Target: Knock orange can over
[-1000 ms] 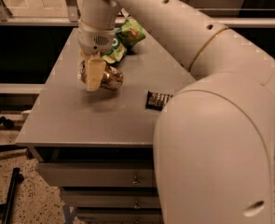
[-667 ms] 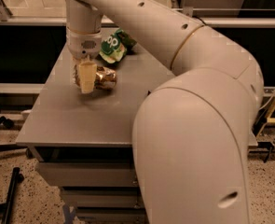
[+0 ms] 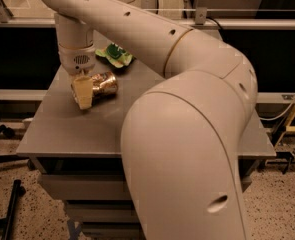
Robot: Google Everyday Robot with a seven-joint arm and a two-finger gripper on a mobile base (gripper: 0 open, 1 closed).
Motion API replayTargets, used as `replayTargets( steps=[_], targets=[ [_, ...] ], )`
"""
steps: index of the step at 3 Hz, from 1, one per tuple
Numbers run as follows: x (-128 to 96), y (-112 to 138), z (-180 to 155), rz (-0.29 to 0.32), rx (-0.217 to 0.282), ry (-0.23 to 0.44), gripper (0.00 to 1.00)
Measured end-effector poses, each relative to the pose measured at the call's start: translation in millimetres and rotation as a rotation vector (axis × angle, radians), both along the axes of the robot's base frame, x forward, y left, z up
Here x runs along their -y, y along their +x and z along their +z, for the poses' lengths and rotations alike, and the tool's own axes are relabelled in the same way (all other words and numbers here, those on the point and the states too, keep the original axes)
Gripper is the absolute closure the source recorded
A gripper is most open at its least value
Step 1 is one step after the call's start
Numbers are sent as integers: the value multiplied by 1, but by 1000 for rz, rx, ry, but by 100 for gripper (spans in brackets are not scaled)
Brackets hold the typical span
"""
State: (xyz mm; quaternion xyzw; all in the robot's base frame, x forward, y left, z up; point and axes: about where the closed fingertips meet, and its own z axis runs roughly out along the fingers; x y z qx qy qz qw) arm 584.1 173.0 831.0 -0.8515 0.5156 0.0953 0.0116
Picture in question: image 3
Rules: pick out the yellow metal stand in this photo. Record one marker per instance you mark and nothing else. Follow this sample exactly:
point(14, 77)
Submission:
point(284, 127)

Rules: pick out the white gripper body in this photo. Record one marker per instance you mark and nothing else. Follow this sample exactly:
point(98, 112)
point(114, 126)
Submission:
point(76, 61)

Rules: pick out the top grey drawer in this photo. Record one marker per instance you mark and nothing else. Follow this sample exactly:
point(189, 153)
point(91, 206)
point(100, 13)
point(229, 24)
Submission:
point(85, 187)

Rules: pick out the orange soda can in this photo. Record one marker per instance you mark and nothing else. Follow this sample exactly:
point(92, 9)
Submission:
point(104, 84)

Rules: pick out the green chip bag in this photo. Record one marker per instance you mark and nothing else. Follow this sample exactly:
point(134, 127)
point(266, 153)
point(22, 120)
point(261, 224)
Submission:
point(116, 55)

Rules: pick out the grey drawer cabinet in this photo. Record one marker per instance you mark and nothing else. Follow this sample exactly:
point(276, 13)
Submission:
point(65, 140)

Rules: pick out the metal railing frame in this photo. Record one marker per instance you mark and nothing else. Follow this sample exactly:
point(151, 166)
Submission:
point(26, 13)

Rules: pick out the bottom grey drawer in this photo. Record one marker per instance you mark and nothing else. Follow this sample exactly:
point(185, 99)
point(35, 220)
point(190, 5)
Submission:
point(131, 231)

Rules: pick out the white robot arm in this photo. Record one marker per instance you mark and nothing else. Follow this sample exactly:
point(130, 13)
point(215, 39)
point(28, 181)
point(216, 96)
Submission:
point(179, 139)

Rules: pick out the grey drawer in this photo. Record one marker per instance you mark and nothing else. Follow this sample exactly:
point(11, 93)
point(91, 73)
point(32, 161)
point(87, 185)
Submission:
point(131, 231)
point(102, 212)
point(85, 187)

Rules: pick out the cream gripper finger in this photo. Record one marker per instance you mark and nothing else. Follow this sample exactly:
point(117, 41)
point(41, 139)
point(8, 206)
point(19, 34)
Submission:
point(82, 87)

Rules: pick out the middle grey drawer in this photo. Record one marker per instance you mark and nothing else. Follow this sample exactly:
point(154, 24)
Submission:
point(102, 212)

